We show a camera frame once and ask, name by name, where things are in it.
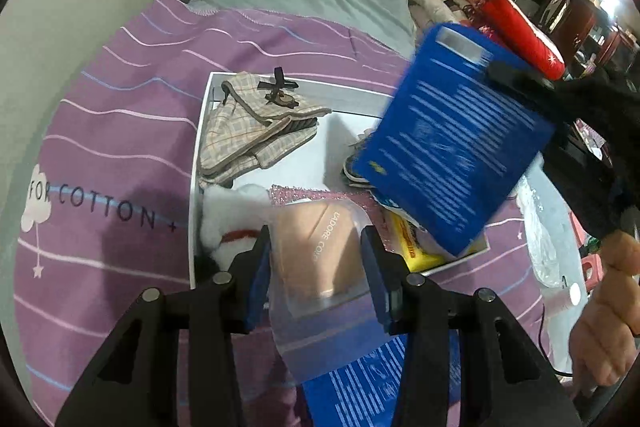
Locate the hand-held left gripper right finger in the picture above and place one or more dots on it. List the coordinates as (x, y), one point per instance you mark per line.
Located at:
(375, 272)

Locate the yellow tissue pack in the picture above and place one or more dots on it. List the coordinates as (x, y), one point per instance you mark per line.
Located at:
(415, 252)

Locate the white plush toy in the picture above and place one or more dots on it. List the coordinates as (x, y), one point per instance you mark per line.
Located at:
(225, 217)

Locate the grey plaid cloth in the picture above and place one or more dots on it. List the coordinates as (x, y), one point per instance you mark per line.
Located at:
(352, 167)

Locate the person's right hand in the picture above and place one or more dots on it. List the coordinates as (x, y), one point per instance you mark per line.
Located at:
(610, 317)

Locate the white box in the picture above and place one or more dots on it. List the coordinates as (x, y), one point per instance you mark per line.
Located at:
(330, 147)

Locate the red cushion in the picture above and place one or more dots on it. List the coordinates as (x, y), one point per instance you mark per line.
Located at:
(525, 32)

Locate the beige plaid garment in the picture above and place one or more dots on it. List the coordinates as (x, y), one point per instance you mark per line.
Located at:
(240, 132)

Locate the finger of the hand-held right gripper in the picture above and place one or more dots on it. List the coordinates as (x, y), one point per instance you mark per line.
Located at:
(520, 82)

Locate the blue packet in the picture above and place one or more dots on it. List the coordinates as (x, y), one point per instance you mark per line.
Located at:
(450, 137)
(350, 387)

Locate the pink glitter pouch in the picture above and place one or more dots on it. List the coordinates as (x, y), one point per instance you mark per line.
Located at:
(300, 194)

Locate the beige item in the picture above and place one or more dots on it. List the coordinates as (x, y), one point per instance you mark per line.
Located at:
(315, 252)

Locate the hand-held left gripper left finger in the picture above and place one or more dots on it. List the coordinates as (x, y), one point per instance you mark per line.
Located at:
(257, 277)

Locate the purple striped bed sheet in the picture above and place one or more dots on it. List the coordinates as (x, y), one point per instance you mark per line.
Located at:
(125, 132)

